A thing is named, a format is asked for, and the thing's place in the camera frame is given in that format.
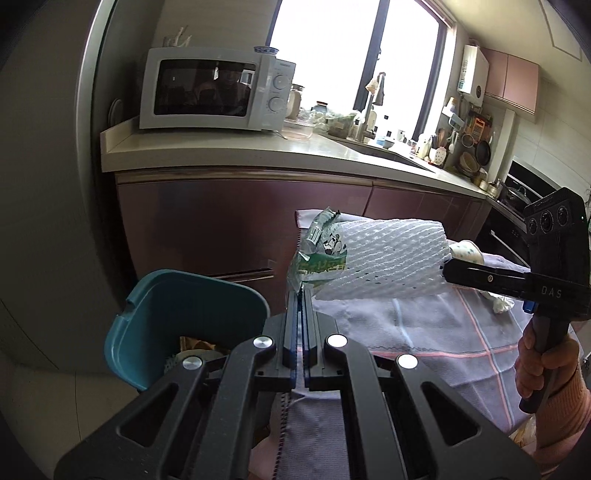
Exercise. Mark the teal trash bin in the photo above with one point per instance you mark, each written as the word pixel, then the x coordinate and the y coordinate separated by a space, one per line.
pixel 152 323

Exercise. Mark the woven strainer basket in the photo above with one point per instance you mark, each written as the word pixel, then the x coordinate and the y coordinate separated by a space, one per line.
pixel 469 165

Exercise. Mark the kitchen counter with brown cabinets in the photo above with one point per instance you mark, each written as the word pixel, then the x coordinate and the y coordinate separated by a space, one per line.
pixel 207 221

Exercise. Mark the white microwave oven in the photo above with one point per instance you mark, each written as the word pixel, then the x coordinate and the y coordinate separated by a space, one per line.
pixel 203 87

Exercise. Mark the white water heater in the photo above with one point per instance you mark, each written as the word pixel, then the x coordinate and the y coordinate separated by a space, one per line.
pixel 473 74

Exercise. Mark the clear plastic bag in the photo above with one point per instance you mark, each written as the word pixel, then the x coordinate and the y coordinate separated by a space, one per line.
pixel 341 123

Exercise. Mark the built-in black oven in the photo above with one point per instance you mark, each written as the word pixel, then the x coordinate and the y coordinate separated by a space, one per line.
pixel 498 230

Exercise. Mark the gold snack packet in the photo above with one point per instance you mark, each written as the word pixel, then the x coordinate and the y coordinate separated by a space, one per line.
pixel 198 345

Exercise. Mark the orange grater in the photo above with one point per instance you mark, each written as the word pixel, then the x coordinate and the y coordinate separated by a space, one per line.
pixel 480 127

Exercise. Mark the dark framed window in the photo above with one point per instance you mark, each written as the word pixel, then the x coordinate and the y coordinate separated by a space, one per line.
pixel 323 55

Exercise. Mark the grey refrigerator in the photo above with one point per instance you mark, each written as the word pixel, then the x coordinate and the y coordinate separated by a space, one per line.
pixel 46 184

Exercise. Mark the blue and white bowl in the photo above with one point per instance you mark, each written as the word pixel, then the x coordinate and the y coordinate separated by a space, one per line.
pixel 265 50

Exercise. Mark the person's right forearm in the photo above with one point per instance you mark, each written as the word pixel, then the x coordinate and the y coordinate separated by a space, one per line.
pixel 572 406

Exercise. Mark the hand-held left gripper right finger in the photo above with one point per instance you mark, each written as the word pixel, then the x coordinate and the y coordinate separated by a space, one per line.
pixel 318 341

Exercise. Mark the blue wall shelf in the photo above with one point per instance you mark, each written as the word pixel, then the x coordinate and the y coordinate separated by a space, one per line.
pixel 451 116

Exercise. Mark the person's right hand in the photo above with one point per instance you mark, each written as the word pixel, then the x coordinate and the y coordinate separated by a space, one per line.
pixel 524 369

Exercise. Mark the white foam fruit net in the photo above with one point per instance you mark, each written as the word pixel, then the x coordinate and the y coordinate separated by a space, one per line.
pixel 392 258

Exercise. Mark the steel kitchen faucet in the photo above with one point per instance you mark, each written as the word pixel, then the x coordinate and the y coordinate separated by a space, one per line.
pixel 369 115

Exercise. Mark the clear glass food container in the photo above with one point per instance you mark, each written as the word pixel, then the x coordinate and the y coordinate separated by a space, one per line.
pixel 298 129

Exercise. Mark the black cooking pot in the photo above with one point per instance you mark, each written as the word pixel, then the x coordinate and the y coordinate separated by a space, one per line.
pixel 510 194

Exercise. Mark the purple checked cloth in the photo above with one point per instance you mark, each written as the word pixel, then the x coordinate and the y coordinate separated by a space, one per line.
pixel 415 332

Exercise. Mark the floral paper cup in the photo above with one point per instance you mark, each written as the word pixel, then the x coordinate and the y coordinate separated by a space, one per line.
pixel 466 251

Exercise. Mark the white utensil holder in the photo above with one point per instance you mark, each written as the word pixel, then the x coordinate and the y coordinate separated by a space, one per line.
pixel 438 156

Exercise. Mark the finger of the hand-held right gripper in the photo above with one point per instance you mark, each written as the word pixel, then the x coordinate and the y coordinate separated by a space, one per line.
pixel 489 279

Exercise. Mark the white figurine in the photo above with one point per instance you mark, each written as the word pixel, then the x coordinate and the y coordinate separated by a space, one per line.
pixel 180 39

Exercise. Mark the black range hood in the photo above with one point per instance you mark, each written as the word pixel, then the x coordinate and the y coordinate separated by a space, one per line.
pixel 526 177

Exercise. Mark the pink wall cabinet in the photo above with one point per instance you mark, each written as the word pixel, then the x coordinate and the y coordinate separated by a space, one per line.
pixel 512 81

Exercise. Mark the black hanging pan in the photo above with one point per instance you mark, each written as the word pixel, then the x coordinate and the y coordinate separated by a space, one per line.
pixel 483 152

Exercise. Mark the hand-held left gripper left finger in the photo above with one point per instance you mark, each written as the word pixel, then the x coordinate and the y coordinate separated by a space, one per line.
pixel 288 332

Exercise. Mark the green plastic wrapper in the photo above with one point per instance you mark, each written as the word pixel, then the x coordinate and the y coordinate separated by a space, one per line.
pixel 318 258

